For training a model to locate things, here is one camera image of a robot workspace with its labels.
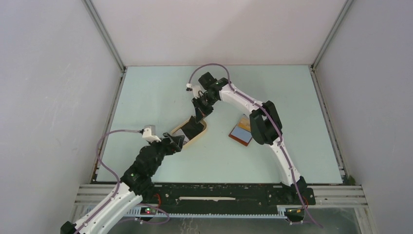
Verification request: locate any orange yellow card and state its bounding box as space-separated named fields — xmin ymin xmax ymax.
xmin=237 ymin=115 xmax=251 ymax=132

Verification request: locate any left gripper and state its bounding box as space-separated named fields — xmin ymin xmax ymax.
xmin=147 ymin=132 xmax=184 ymax=175

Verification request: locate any black card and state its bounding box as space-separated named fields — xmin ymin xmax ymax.
xmin=180 ymin=116 xmax=205 ymax=140

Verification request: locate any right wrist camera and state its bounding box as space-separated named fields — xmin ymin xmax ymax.
xmin=186 ymin=83 xmax=202 ymax=98

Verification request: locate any brown leather card holder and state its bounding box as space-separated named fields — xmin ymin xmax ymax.
xmin=228 ymin=126 xmax=252 ymax=146

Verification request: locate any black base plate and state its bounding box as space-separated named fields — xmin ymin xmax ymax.
xmin=143 ymin=183 xmax=316 ymax=215

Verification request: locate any beige card tray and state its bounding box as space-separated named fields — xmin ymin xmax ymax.
xmin=170 ymin=116 xmax=207 ymax=149

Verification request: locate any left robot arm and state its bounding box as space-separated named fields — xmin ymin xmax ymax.
xmin=60 ymin=125 xmax=185 ymax=234

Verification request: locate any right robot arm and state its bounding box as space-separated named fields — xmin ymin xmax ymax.
xmin=186 ymin=72 xmax=307 ymax=204

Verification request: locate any aluminium frame rail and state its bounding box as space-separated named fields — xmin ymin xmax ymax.
xmin=74 ymin=184 xmax=368 ymax=208

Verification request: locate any white cable duct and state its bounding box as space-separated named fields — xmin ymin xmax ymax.
xmin=124 ymin=206 xmax=305 ymax=222

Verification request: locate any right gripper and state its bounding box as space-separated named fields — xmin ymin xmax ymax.
xmin=192 ymin=93 xmax=219 ymax=123

